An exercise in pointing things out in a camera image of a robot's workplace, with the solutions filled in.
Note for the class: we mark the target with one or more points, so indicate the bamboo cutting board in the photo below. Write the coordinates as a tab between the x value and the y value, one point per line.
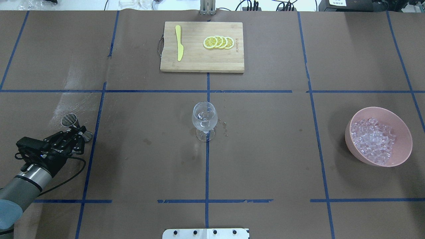
196	57

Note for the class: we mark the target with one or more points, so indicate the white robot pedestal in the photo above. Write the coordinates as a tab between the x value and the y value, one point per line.
207	233

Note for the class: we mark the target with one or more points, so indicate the yellow plastic knife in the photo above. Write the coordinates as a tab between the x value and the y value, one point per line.
180	47

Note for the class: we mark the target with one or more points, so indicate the pile of clear ice cubes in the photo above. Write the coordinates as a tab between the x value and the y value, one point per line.
373	139

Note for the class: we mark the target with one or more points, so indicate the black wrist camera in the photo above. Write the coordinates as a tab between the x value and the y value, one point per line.
28	146

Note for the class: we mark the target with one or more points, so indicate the clear wine glass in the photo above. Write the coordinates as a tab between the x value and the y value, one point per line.
204	119

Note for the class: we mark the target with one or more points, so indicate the steel jigger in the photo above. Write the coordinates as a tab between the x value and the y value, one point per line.
71	121

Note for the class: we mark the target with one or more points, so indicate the black box device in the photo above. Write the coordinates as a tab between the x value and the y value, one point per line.
349	6

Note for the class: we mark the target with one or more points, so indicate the pink bowl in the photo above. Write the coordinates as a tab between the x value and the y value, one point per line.
403	146

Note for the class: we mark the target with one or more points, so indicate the lemon slice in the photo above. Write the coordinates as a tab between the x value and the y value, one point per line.
224	44
219	41
210	42
229	43

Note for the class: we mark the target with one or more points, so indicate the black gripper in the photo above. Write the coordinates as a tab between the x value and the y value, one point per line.
52	159

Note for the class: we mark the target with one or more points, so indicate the aluminium frame post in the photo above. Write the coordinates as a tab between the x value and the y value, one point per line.
207	7

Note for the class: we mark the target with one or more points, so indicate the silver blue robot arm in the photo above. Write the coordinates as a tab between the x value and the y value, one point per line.
43	160

